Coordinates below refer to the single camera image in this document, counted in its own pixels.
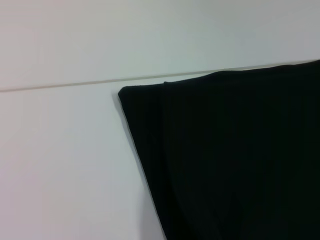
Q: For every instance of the black shirt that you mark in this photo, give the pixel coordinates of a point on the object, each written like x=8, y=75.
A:
x=225, y=150

